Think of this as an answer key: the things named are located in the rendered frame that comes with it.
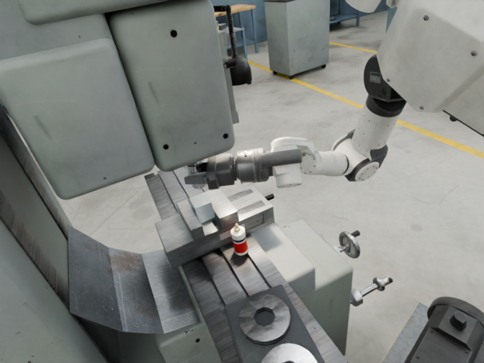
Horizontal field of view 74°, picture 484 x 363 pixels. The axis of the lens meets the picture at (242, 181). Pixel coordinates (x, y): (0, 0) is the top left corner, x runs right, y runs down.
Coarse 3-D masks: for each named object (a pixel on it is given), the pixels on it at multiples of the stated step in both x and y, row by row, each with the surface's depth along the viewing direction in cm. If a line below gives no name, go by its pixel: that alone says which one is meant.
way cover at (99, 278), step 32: (96, 256) 91; (128, 256) 102; (160, 256) 107; (96, 288) 80; (128, 288) 90; (160, 288) 96; (96, 320) 72; (128, 320) 80; (160, 320) 86; (192, 320) 87
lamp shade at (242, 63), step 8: (232, 56) 80; (240, 56) 80; (240, 64) 79; (248, 64) 81; (232, 72) 79; (240, 72) 79; (248, 72) 80; (232, 80) 80; (240, 80) 80; (248, 80) 81
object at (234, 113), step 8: (224, 32) 68; (224, 40) 68; (224, 48) 69; (224, 56) 70; (224, 72) 72; (232, 88) 74; (232, 96) 75; (232, 104) 76; (232, 112) 77; (232, 120) 78
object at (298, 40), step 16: (272, 0) 472; (288, 0) 447; (304, 0) 454; (320, 0) 467; (272, 16) 478; (288, 16) 452; (304, 16) 465; (320, 16) 479; (272, 32) 494; (288, 32) 464; (304, 32) 478; (320, 32) 492; (272, 48) 510; (288, 48) 476; (304, 48) 490; (320, 48) 505; (272, 64) 526; (288, 64) 491; (304, 64) 503; (320, 64) 519
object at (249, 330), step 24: (240, 312) 59; (264, 312) 58; (288, 312) 56; (240, 336) 55; (264, 336) 53; (288, 336) 54; (240, 360) 62; (264, 360) 50; (288, 360) 49; (312, 360) 49
